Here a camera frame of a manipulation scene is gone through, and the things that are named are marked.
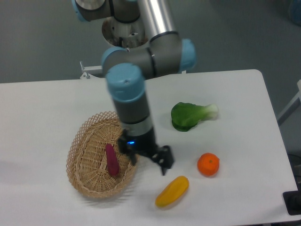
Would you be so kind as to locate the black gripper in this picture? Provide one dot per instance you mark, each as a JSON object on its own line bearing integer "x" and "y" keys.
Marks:
{"x": 145, "y": 145}

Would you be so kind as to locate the purple sweet potato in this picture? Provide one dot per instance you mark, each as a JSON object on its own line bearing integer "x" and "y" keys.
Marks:
{"x": 112, "y": 161}

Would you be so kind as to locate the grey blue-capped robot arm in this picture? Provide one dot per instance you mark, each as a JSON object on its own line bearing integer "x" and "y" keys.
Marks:
{"x": 126, "y": 70}

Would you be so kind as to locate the woven wicker basket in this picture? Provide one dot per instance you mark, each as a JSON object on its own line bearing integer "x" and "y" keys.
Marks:
{"x": 86, "y": 164}

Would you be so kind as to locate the green bok choy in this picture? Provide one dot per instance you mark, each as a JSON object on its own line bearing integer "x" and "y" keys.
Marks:
{"x": 185, "y": 116}

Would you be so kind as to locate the orange mandarin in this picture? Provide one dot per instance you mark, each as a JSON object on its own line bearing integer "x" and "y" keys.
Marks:
{"x": 208, "y": 164}

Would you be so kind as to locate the black device at table edge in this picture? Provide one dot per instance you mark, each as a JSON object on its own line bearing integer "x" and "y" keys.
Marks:
{"x": 293, "y": 202}

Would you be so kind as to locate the white metal mounting frame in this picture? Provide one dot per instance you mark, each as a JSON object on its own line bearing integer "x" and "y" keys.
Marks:
{"x": 91, "y": 71}

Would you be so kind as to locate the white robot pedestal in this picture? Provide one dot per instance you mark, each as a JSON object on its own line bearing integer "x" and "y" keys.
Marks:
{"x": 129, "y": 35}

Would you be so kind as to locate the white frame leg right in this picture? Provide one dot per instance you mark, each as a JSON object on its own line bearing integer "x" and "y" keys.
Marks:
{"x": 291, "y": 107}

